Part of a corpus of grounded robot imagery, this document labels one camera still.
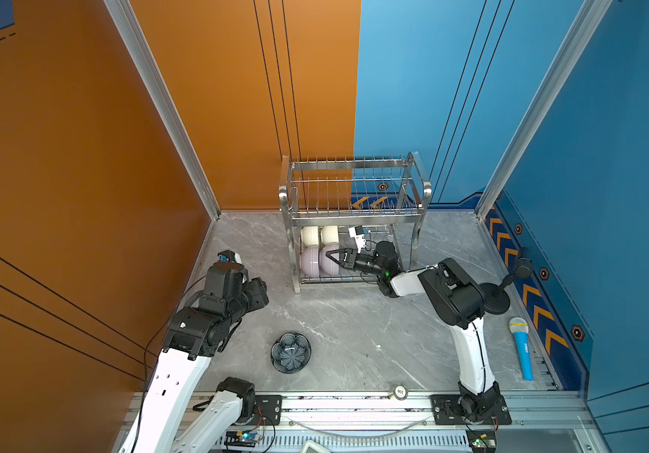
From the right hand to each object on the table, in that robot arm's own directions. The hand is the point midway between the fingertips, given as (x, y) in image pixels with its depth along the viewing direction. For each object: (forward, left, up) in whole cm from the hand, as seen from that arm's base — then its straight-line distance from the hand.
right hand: (330, 256), depth 90 cm
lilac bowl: (-2, +7, 0) cm, 7 cm away
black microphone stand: (-9, -55, -11) cm, 56 cm away
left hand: (-16, +17, +11) cm, 26 cm away
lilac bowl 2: (-2, +1, -1) cm, 3 cm away
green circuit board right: (-46, -39, -14) cm, 62 cm away
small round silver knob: (-37, -18, -8) cm, 42 cm away
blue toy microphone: (-19, -57, -10) cm, 61 cm away
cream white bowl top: (+10, +7, -1) cm, 12 cm away
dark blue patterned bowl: (-26, +11, -12) cm, 31 cm away
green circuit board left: (-47, +22, -14) cm, 54 cm away
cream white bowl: (+10, 0, -1) cm, 10 cm away
